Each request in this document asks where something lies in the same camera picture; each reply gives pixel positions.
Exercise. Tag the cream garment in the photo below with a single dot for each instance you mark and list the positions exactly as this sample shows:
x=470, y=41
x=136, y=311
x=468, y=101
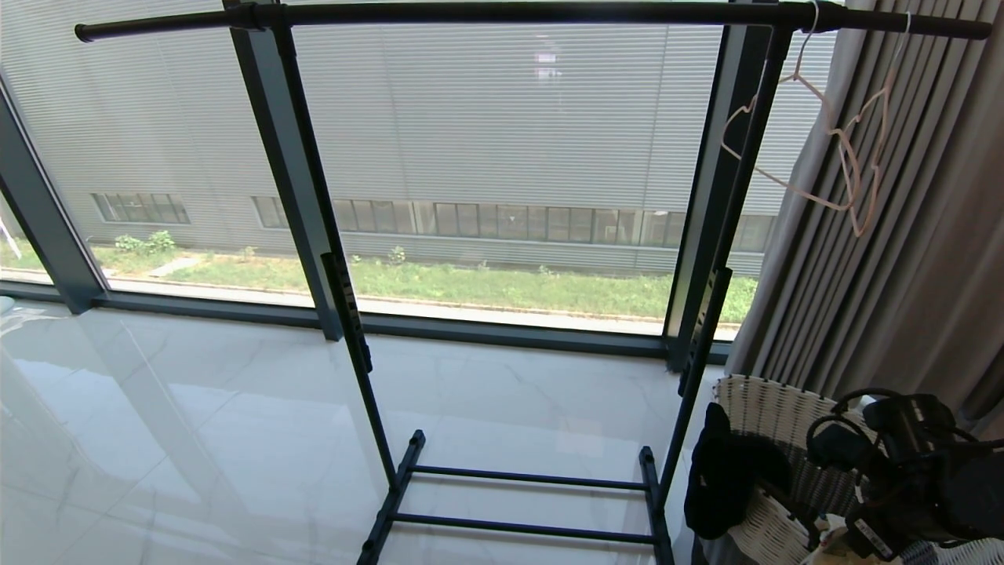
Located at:
x=833, y=554

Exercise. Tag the pale striped garment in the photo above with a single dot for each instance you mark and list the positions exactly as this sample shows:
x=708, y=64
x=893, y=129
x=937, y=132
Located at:
x=957, y=554

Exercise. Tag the brown curtain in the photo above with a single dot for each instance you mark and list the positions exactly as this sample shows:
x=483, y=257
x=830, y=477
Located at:
x=941, y=275

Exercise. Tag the window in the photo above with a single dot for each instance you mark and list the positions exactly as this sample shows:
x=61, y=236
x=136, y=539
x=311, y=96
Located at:
x=502, y=141

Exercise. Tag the black garment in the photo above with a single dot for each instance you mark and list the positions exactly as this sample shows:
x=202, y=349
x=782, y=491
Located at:
x=725, y=479

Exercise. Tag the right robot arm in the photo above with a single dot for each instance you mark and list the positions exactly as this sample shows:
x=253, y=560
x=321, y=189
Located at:
x=922, y=463

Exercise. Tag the white laundry basket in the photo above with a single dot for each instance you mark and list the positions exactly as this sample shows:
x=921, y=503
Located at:
x=773, y=408

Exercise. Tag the pink clothes hanger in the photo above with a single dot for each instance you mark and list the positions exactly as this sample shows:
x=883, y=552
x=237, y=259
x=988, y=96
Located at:
x=820, y=97
x=872, y=205

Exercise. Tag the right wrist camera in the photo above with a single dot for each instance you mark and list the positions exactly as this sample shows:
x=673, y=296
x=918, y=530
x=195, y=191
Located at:
x=838, y=446

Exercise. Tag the black clothes rack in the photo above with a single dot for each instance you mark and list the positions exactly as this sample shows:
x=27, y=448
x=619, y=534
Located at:
x=502, y=13

